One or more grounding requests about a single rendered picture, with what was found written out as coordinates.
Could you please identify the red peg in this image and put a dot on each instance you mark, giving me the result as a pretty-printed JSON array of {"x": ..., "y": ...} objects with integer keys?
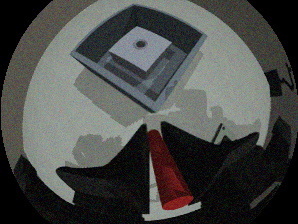
[{"x": 172, "y": 189}]

